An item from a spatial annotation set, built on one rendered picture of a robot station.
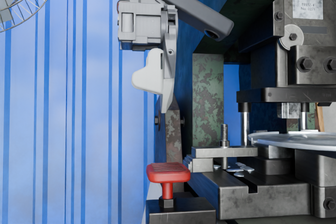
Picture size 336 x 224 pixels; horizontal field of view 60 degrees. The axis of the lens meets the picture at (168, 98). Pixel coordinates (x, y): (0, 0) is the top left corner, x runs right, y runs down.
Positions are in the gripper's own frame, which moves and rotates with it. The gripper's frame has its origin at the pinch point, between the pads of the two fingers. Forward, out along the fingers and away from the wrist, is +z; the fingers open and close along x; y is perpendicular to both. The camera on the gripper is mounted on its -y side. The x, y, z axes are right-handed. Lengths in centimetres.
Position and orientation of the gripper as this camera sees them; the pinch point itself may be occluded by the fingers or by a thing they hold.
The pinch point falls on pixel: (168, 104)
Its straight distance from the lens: 43.1
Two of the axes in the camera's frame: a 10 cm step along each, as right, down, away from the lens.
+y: -9.9, 0.0, -1.3
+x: 1.3, -0.3, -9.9
